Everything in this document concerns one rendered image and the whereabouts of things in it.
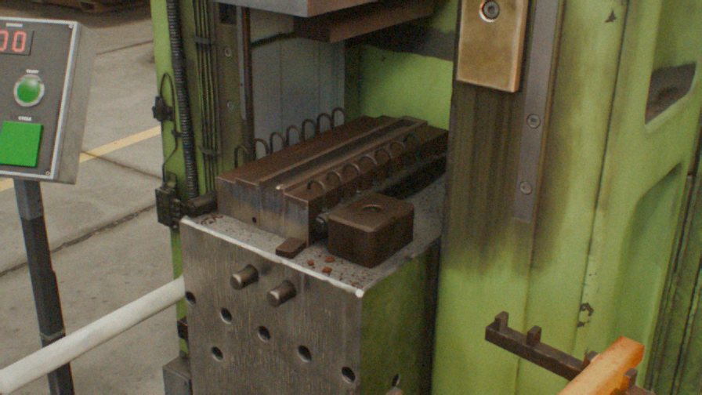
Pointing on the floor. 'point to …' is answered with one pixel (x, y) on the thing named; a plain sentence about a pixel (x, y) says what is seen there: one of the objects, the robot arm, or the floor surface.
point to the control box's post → (41, 273)
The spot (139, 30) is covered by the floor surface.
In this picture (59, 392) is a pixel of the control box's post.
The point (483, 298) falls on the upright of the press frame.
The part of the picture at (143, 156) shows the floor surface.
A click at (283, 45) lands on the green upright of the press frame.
